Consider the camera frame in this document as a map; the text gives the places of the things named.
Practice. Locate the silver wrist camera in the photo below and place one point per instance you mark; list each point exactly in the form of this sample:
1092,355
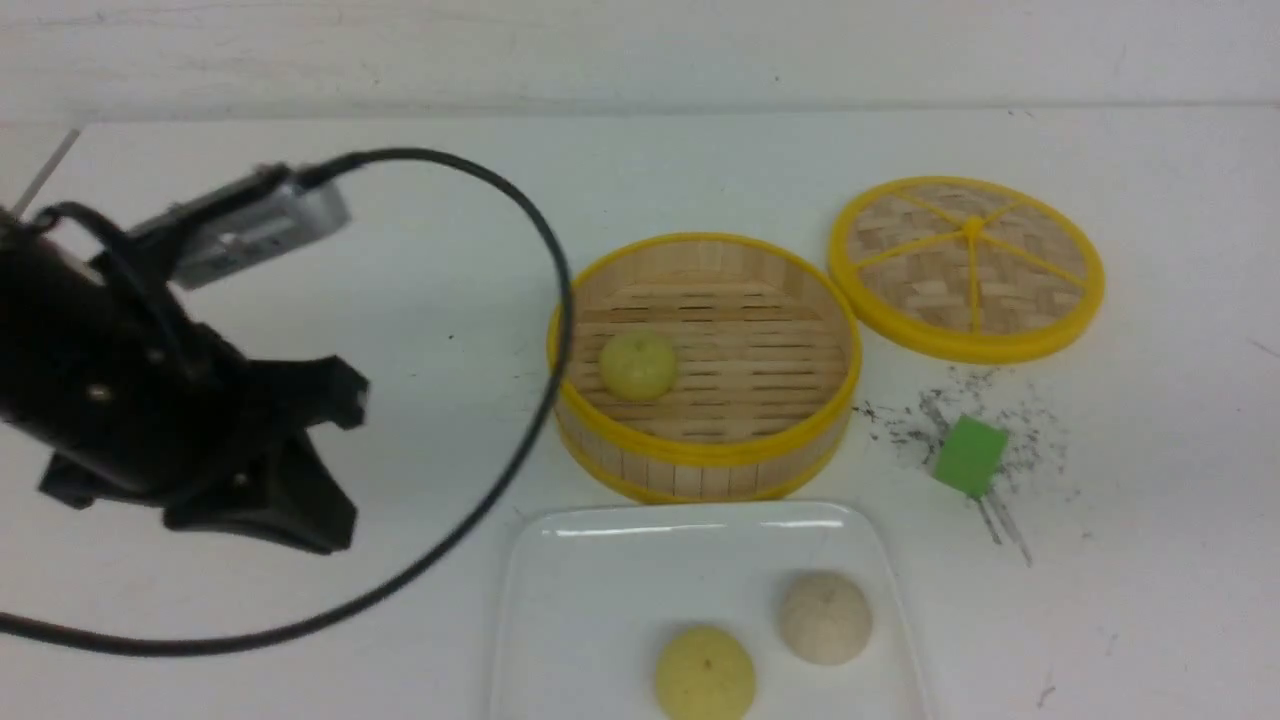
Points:
248,222

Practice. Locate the white steamed bun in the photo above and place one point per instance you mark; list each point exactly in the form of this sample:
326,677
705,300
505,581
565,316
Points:
825,619

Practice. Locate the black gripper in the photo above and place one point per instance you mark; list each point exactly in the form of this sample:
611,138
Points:
142,405

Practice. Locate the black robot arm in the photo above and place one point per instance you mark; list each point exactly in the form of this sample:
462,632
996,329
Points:
225,449

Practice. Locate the yellow steamed bun on plate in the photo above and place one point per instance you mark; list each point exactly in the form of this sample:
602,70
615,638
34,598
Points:
704,673

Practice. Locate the yellow bamboo steamer lid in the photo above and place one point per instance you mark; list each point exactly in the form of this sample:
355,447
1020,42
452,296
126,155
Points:
965,270

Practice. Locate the green cube block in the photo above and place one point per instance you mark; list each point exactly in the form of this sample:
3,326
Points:
970,456

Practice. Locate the white square plate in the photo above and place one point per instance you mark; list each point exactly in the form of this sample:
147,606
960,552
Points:
593,596

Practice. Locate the yellow steamed bun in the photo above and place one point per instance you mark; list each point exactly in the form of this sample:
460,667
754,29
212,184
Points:
638,366
704,673

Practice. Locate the yellow bamboo steamer basket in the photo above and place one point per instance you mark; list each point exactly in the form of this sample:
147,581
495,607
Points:
768,359

